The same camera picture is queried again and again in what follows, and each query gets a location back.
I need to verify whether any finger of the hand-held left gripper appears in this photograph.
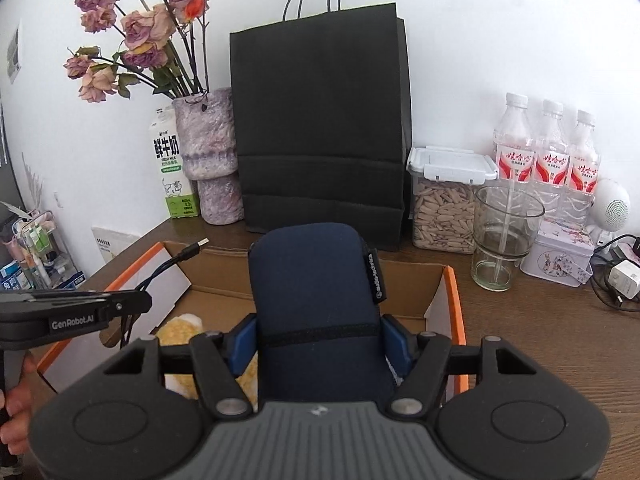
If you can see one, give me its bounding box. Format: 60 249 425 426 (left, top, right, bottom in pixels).
0 289 154 317

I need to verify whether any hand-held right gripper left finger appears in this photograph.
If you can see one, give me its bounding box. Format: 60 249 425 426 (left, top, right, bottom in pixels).
102 313 260 419

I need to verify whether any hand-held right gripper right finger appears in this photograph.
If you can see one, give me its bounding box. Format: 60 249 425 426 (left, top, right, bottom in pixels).
382 313 540 419

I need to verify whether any thin black charging cable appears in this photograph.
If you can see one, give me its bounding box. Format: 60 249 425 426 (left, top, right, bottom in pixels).
102 238 210 348

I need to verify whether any red orange cardboard box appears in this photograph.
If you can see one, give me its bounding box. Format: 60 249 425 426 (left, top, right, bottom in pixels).
37 241 469 407

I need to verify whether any yellow white plush hamster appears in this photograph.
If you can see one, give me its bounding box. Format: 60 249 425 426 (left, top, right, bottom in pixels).
152 314 261 408

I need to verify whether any navy blue pouch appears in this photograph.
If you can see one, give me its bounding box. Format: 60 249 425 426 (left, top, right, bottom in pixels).
248 222 401 403

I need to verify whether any clear seed container white lid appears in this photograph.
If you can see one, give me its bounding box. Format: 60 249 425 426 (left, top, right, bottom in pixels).
406 146 499 255

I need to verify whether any person's left hand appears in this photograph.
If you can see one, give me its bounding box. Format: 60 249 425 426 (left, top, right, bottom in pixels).
0 356 37 457

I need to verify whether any white board with sticker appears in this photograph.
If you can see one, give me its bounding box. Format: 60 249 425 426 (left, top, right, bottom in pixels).
92 227 137 262

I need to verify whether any clear desk organizer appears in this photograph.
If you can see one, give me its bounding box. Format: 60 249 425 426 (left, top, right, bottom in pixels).
0 202 87 292

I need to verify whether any white green milk carton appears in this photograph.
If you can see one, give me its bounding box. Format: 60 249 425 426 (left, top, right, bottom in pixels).
148 106 200 220

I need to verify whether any clear drinking glass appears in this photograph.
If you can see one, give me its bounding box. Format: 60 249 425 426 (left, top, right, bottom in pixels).
471 185 546 292

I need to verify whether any purple mottled vase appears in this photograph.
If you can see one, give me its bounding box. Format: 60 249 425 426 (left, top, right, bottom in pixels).
172 87 245 225

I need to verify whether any floral tin box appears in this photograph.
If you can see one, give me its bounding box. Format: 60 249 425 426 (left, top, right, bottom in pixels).
520 220 596 288

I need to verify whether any water bottle red label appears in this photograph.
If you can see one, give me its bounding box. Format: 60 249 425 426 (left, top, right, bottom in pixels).
565 109 601 201
532 99 571 196
492 92 537 188

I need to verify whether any black paper bag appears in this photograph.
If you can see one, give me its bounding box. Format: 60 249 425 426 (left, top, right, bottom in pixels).
229 0 414 253

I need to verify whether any white plug charger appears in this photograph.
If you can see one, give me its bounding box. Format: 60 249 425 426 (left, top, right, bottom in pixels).
607 259 640 301

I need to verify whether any white round speaker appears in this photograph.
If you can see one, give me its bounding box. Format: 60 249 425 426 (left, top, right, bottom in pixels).
590 178 632 247

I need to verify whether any dried pink rose bouquet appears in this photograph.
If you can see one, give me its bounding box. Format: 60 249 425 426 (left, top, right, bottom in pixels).
63 0 211 103

